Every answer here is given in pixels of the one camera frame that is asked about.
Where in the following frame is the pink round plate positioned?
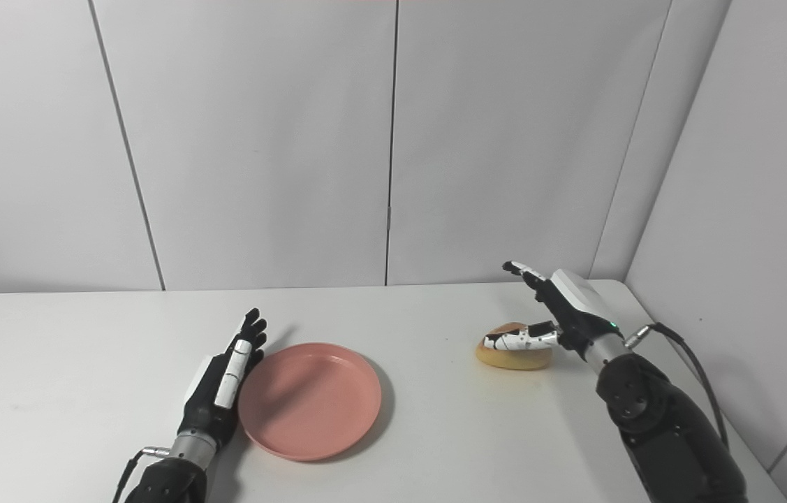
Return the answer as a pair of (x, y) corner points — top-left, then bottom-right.
(238, 342), (382, 462)

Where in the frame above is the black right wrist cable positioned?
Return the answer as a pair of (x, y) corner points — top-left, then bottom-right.
(625, 323), (730, 448)

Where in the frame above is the golden bread roll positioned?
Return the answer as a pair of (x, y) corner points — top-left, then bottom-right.
(475, 322), (553, 371)

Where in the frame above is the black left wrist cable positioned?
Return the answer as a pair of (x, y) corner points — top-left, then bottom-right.
(112, 447), (170, 503)

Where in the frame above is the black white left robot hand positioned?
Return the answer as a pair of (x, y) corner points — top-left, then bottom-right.
(178, 308), (268, 448)

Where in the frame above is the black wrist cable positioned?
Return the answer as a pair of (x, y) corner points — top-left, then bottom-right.
(112, 447), (170, 503)
(625, 323), (730, 448)

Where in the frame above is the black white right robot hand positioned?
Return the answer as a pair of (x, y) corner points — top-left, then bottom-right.
(502, 261), (628, 364)

